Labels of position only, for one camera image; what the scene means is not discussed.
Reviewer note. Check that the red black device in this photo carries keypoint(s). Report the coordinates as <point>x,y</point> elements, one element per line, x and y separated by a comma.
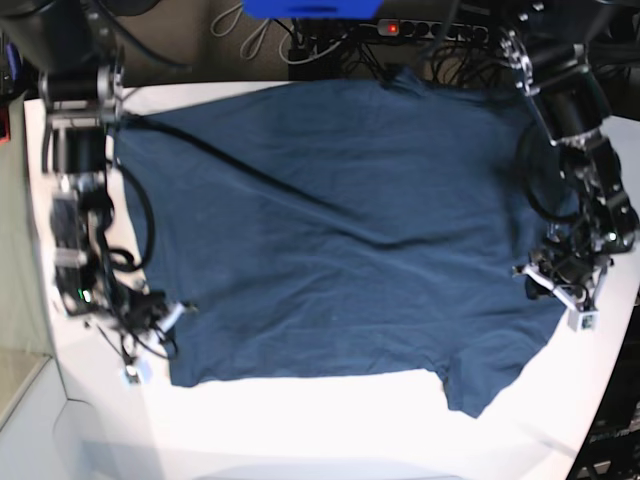
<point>4,125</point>

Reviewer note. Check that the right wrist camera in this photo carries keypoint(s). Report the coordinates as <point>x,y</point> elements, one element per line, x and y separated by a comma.
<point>136,374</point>

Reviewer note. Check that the black power strip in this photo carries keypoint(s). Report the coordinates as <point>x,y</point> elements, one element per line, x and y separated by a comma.
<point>428,30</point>

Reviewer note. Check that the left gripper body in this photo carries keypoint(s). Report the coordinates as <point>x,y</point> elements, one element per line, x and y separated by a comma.
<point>604,224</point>

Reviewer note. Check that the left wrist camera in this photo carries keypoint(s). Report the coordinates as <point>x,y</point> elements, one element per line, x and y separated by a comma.
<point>580,321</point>

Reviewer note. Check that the dark blue t-shirt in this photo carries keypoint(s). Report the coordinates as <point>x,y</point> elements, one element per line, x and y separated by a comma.
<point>347,227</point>

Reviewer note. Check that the blue plastic box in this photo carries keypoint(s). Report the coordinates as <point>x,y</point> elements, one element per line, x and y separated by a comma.
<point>312,9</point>

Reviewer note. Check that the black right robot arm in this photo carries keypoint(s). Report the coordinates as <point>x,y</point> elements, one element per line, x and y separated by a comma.
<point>80,84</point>

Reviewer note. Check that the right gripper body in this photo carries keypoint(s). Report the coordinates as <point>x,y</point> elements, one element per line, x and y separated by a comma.
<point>86,266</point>

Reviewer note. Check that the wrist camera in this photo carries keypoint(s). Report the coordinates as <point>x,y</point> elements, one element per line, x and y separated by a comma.
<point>136,374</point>
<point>580,321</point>

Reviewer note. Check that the blue handled tool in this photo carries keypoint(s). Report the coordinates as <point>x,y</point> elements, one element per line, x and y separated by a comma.
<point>14,60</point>

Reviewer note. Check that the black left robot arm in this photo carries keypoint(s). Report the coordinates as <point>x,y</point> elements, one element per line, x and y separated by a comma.
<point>546,44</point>

